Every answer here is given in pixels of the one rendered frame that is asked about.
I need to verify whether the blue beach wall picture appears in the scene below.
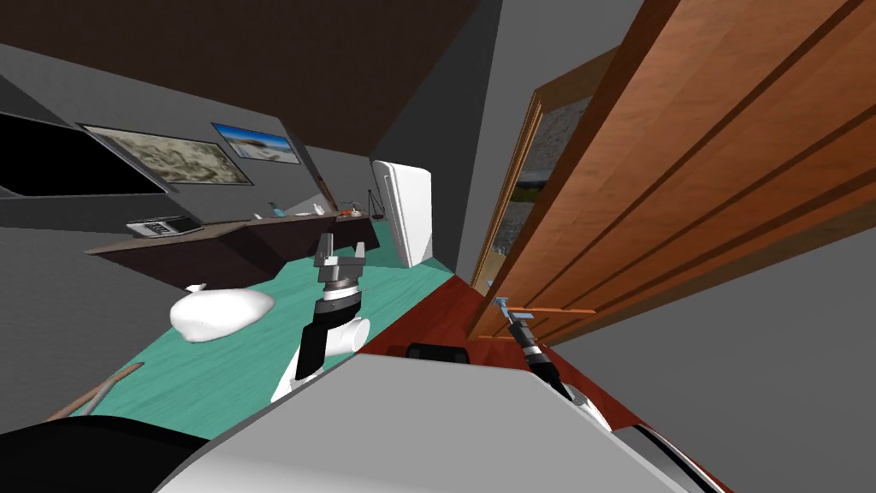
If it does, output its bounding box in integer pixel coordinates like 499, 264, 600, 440
210, 122, 303, 166

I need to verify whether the black wall screen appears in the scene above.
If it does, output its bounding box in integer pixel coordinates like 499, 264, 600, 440
0, 111, 170, 199

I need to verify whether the white rounded beanbag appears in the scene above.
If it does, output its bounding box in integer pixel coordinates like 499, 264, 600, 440
169, 283, 277, 344

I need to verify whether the wood framed landscape picture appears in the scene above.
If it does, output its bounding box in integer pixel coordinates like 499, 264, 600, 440
470, 46, 620, 297

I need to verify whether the dark brown counter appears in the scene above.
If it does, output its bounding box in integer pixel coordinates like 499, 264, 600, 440
85, 199, 382, 291

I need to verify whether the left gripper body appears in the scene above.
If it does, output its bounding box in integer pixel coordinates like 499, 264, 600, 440
313, 253, 368, 288

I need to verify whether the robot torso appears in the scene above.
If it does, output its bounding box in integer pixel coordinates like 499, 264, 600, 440
153, 342, 687, 493

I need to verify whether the brown wooden door leaf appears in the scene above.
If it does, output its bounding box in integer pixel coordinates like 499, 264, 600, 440
468, 0, 876, 347

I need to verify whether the white refrigerator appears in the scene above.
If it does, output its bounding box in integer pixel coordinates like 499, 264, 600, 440
371, 158, 435, 270

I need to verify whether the grey beige wall picture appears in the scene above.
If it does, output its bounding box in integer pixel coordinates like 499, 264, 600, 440
79, 123, 255, 187

